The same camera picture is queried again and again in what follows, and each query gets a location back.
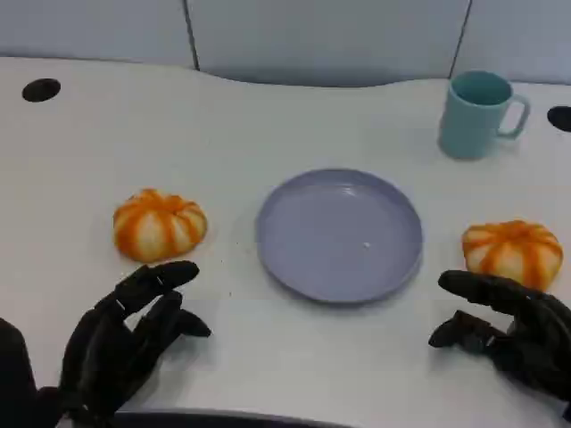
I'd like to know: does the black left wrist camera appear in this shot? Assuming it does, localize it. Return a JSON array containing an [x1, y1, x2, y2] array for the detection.
[[0, 317, 62, 428]]

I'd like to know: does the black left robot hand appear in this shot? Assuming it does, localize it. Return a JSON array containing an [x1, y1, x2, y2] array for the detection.
[[57, 260, 212, 428]]

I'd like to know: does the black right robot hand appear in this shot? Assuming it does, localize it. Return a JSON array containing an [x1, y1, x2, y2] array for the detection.
[[427, 269, 571, 428]]

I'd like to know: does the dark robot torso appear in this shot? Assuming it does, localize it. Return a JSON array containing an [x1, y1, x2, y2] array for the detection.
[[113, 409, 340, 428]]

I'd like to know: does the pale green mug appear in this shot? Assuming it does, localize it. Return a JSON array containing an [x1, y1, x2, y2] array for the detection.
[[437, 69, 532, 161]]

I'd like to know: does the lilac plate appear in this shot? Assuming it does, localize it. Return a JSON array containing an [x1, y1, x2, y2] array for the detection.
[[255, 168, 424, 306]]

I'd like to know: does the grey partition panel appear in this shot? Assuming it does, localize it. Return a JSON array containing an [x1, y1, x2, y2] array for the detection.
[[453, 0, 571, 85], [0, 0, 198, 71], [185, 0, 473, 88]]

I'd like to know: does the orange and white bread roll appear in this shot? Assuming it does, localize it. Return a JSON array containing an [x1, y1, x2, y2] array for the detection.
[[461, 219, 565, 291], [112, 188, 209, 263]]

